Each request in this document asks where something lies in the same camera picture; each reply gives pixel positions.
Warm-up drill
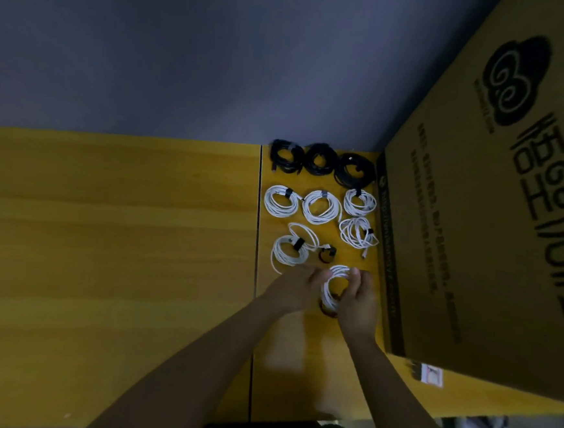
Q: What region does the person's left hand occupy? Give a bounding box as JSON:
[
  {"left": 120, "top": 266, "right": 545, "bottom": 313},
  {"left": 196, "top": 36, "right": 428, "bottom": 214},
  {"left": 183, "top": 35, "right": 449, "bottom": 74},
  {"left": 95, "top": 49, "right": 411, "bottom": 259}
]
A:
[{"left": 257, "top": 257, "right": 338, "bottom": 321}]

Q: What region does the person's right hand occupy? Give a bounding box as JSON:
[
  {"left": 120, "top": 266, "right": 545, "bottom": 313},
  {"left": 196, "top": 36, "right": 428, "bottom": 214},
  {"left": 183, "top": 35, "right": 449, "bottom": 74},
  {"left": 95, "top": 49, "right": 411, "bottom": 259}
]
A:
[{"left": 328, "top": 265, "right": 387, "bottom": 349}]

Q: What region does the group of black cable ties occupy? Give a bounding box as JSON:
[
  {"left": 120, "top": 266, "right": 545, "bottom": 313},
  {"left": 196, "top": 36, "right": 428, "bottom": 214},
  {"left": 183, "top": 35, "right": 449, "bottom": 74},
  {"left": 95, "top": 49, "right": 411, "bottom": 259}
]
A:
[{"left": 317, "top": 298, "right": 341, "bottom": 320}]

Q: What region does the single white cable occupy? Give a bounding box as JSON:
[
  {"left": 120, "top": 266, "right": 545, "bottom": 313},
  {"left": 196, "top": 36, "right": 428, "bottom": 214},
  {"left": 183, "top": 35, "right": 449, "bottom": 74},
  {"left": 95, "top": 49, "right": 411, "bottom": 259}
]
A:
[
  {"left": 317, "top": 262, "right": 359, "bottom": 317},
  {"left": 267, "top": 219, "right": 324, "bottom": 279},
  {"left": 339, "top": 185, "right": 381, "bottom": 221},
  {"left": 334, "top": 213, "right": 385, "bottom": 260},
  {"left": 299, "top": 186, "right": 346, "bottom": 228},
  {"left": 261, "top": 181, "right": 306, "bottom": 223}
]

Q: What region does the person's right forearm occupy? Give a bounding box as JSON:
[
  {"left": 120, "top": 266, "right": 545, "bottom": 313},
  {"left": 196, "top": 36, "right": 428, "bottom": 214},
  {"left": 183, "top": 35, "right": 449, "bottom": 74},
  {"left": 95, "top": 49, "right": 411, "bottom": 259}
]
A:
[{"left": 343, "top": 332, "right": 482, "bottom": 428}]

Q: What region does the person's left forearm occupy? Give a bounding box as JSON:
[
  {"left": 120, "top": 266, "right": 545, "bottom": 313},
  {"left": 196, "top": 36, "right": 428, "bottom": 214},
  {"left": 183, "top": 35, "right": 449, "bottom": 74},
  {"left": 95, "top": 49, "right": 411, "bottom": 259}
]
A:
[{"left": 80, "top": 282, "right": 287, "bottom": 428}]

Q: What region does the small white packet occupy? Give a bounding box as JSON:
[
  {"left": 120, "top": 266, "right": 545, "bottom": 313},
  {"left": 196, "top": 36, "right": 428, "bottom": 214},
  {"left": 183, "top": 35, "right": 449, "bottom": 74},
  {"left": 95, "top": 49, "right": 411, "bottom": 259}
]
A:
[{"left": 418, "top": 363, "right": 447, "bottom": 389}]

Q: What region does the cardboard box with black print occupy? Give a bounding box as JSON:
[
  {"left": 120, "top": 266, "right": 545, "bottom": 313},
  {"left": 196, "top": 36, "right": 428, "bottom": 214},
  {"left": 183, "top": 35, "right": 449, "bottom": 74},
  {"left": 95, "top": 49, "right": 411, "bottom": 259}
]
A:
[{"left": 360, "top": 0, "right": 564, "bottom": 407}]

